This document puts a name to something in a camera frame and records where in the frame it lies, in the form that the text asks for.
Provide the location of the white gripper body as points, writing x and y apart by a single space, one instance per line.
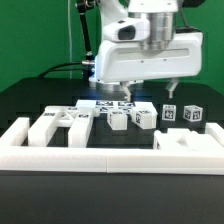
127 61

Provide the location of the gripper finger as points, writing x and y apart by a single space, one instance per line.
171 86
128 94

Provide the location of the white chair seat part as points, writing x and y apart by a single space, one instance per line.
176 139

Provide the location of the small tagged nut cube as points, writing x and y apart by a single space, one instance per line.
169 112
192 113

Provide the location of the white tag sheet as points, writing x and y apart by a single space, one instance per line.
103 106

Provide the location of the white U-shaped fence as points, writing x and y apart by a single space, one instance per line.
14 155

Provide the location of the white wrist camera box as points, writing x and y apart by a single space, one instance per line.
127 30

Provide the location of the white chair back frame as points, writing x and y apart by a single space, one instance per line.
78 121

